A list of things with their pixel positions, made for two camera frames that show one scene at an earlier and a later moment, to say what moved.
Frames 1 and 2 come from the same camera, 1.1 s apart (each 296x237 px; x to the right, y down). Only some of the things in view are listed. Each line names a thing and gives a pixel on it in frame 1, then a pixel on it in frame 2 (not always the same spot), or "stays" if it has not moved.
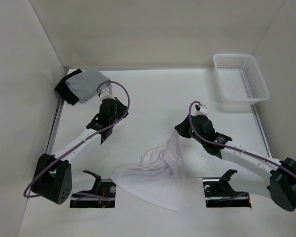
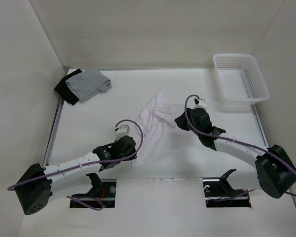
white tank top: x=160 y=177 to x=162 y=139
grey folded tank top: x=86 y=84 stays
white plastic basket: x=240 y=81 stays
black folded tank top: x=64 y=91 stays
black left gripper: x=122 y=107 to x=132 y=157
